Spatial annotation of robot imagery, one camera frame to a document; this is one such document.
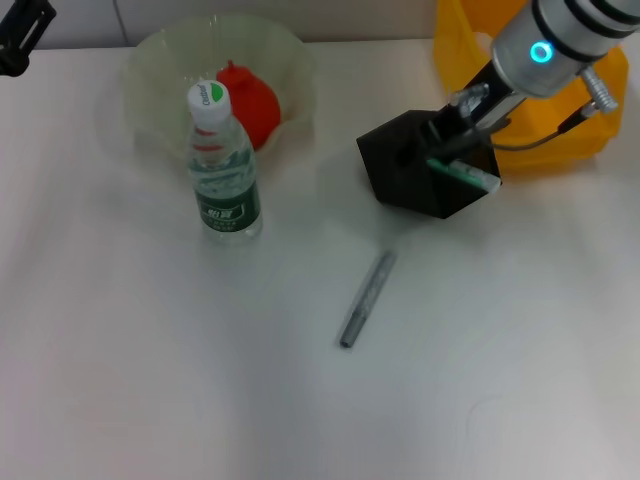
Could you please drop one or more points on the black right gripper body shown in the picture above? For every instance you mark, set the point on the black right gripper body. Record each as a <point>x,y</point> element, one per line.
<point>487,105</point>

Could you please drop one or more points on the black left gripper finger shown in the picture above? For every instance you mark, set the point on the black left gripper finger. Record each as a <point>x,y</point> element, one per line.
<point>32,22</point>

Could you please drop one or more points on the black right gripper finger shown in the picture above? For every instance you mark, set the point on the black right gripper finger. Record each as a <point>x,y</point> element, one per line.
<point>472,142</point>
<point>439,137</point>

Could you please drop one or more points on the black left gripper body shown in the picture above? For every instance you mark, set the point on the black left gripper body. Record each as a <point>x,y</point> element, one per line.
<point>12,62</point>

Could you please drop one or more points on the green pen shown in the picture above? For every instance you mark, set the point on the green pen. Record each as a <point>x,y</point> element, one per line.
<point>470,175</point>

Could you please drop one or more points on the black mesh pen holder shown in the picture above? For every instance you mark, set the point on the black mesh pen holder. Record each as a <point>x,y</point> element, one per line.
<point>400,180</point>

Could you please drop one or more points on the red-orange fruit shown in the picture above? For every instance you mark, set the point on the red-orange fruit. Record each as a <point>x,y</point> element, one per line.
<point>260,110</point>

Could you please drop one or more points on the clear green-label water bottle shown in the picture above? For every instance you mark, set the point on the clear green-label water bottle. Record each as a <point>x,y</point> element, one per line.
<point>225,190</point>

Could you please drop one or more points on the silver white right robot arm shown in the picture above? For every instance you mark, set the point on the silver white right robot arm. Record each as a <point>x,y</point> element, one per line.
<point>565,30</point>

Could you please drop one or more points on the pale green glass fruit bowl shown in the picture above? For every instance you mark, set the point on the pale green glass fruit bowl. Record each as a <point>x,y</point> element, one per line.
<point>160,75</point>

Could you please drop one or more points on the grey pen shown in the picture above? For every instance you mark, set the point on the grey pen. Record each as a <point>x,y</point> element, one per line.
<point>367,300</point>

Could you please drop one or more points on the short silver plug connector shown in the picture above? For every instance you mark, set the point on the short silver plug connector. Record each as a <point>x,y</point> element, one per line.
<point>470,97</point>

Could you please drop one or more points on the yellow plastic bin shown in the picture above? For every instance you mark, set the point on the yellow plastic bin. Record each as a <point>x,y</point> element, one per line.
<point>550,145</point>

